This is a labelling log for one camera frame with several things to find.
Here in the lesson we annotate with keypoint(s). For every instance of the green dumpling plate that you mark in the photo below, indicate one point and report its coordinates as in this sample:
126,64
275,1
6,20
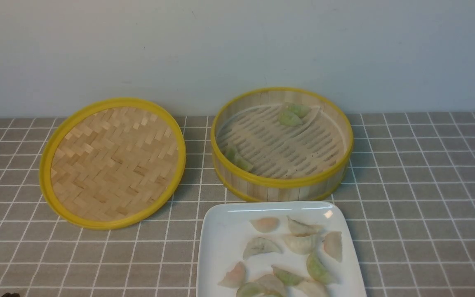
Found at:
288,278
317,270
252,289

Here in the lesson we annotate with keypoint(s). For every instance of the green dumpling plate bottom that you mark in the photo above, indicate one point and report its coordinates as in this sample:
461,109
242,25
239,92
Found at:
252,289

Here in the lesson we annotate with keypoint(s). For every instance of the pale dumpling plate bottom centre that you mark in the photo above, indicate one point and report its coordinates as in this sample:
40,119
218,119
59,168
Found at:
271,285

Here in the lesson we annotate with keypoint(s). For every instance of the pink dumpling plate top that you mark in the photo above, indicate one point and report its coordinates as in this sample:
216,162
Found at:
265,224

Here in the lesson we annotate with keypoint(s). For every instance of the white dumpling plate centre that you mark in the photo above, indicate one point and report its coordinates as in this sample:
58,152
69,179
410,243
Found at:
301,245

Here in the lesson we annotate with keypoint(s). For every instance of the green dumpling plate right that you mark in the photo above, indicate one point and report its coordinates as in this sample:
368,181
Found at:
317,270

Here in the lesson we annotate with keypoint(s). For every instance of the white square plate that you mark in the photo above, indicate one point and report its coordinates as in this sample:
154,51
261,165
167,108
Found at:
226,231

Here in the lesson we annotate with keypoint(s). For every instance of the pink dumpling plate left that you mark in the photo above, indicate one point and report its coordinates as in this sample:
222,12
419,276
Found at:
235,277

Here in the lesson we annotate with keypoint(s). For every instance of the white dumpling plate bottom right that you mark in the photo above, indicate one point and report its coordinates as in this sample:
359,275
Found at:
312,288

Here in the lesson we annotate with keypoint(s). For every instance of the green dumpling plate lower centre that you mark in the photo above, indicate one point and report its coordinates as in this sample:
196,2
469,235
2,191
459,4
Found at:
288,278

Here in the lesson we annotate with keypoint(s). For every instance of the bamboo steamer basket yellow rim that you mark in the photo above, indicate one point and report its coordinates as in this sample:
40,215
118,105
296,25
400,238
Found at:
306,162

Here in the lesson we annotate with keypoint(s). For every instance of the pink dumpling plate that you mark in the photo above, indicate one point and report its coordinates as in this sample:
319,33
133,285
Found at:
235,277
265,224

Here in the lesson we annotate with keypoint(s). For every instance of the white dumpling plate top right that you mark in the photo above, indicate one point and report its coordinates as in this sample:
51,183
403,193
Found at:
301,229

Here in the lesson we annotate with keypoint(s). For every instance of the white dumpling plate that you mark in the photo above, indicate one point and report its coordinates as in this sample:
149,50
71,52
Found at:
312,288
301,245
301,229

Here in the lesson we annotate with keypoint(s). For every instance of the bamboo steamer lid yellow rim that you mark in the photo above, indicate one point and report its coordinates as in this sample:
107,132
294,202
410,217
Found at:
113,163

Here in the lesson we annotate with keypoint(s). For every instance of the pale green dumpling centre left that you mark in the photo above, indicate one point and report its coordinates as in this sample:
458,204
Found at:
258,246

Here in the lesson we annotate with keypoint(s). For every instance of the pale pink dumpling right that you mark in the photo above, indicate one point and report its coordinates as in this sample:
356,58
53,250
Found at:
332,245

